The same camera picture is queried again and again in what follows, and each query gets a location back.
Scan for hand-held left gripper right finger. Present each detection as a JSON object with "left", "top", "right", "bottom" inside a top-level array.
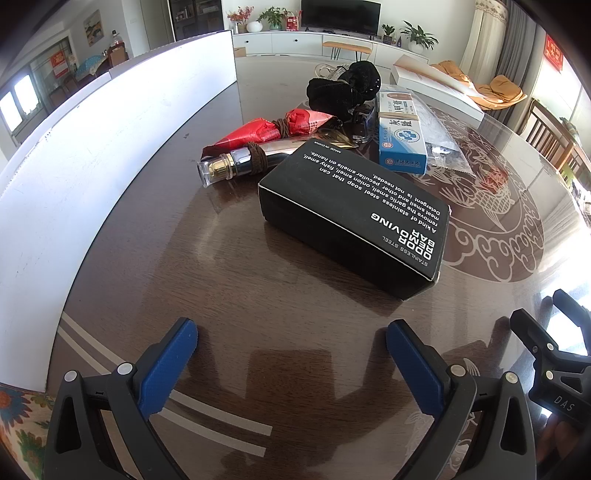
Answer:
[{"left": 387, "top": 319, "right": 539, "bottom": 480}]

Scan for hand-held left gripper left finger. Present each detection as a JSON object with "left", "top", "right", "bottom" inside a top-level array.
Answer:
[{"left": 44, "top": 318, "right": 199, "bottom": 480}]

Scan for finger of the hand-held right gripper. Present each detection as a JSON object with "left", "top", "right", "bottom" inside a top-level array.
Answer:
[
  {"left": 510, "top": 309, "right": 563, "bottom": 370},
  {"left": 553, "top": 289, "right": 591, "bottom": 333}
]

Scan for black cardboard box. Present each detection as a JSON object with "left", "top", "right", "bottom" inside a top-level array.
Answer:
[{"left": 257, "top": 137, "right": 451, "bottom": 302}]

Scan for clear plastic bag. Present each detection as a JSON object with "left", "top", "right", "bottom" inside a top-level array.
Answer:
[{"left": 418, "top": 104, "right": 472, "bottom": 175}]

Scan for silver spray bottle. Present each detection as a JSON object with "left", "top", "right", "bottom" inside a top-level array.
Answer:
[{"left": 198, "top": 137, "right": 319, "bottom": 189}]

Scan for blue white medicine box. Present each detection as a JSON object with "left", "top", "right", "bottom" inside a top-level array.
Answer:
[{"left": 378, "top": 88, "right": 428, "bottom": 175}]

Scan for bronze leaf ornament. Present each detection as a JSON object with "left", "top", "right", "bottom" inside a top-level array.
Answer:
[{"left": 318, "top": 131, "right": 361, "bottom": 149}]

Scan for red foil packet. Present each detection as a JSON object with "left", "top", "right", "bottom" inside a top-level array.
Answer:
[{"left": 202, "top": 108, "right": 334, "bottom": 158}]

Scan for person's right hand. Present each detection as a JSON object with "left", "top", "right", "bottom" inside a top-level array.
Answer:
[{"left": 540, "top": 413, "right": 587, "bottom": 467}]

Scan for wooden side table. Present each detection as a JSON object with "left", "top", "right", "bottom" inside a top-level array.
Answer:
[{"left": 554, "top": 134, "right": 591, "bottom": 195}]

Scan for floral cloth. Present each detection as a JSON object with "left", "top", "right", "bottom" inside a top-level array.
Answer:
[{"left": 0, "top": 383, "right": 56, "bottom": 480}]

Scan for wooden chair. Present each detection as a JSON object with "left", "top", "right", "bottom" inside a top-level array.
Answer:
[{"left": 517, "top": 98, "right": 578, "bottom": 171}]

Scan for white partition board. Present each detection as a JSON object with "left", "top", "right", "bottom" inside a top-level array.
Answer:
[{"left": 0, "top": 30, "right": 236, "bottom": 393}]

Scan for orange lounge chair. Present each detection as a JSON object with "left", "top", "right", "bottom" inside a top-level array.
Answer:
[{"left": 431, "top": 60, "right": 527, "bottom": 112}]

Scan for black framed glasses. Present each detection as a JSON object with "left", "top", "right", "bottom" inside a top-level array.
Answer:
[{"left": 347, "top": 108, "right": 377, "bottom": 139}]

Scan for white flat box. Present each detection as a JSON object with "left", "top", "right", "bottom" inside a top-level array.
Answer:
[{"left": 390, "top": 54, "right": 485, "bottom": 123}]

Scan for grey curtain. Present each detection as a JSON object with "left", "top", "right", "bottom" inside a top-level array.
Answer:
[{"left": 496, "top": 14, "right": 539, "bottom": 90}]

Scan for black velvet hair accessory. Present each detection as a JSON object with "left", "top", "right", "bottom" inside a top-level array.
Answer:
[{"left": 308, "top": 60, "right": 382, "bottom": 123}]

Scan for white sheer curtain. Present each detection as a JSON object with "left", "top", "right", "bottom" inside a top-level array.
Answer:
[{"left": 462, "top": 0, "right": 509, "bottom": 75}]

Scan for large leafy potted plant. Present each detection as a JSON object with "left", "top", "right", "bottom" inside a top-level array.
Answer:
[{"left": 402, "top": 21, "right": 437, "bottom": 51}]

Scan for blue patterned tablecloth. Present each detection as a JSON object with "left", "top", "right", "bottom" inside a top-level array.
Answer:
[{"left": 74, "top": 55, "right": 105, "bottom": 77}]

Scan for wooden stool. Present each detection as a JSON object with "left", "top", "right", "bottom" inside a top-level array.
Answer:
[{"left": 322, "top": 41, "right": 374, "bottom": 61}]

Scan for white television cabinet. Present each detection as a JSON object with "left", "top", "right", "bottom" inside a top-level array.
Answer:
[{"left": 231, "top": 30, "right": 435, "bottom": 68}]

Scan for black television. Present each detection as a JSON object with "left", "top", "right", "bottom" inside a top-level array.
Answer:
[{"left": 301, "top": 0, "right": 382, "bottom": 35}]

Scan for dark glass display cabinet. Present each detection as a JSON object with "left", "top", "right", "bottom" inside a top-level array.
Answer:
[{"left": 168, "top": 0, "right": 227, "bottom": 31}]

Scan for red flowers in vase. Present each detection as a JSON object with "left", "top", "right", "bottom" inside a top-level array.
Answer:
[{"left": 228, "top": 7, "right": 264, "bottom": 34}]

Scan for red wall decoration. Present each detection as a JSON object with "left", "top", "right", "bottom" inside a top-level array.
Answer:
[{"left": 544, "top": 36, "right": 565, "bottom": 72}]

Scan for wall painting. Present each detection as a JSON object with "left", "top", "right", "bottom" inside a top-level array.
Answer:
[{"left": 83, "top": 10, "right": 102, "bottom": 44}]

